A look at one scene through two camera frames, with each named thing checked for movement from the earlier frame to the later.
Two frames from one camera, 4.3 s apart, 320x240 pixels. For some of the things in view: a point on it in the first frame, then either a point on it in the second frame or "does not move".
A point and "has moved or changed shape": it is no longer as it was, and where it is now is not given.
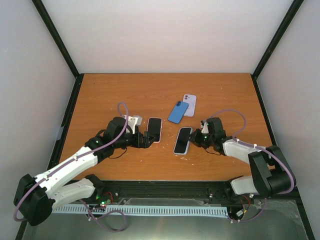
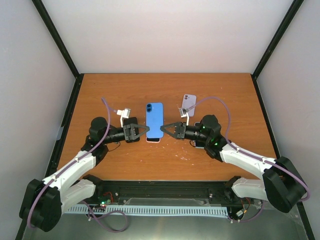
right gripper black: x=195 y=136 → x=179 y=126
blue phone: x=178 y=112 → x=154 y=119
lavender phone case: x=191 y=99 does not move
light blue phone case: x=182 y=142 has moved or changed shape
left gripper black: x=145 y=143 → x=132 y=135
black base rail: x=216 y=192 does not move
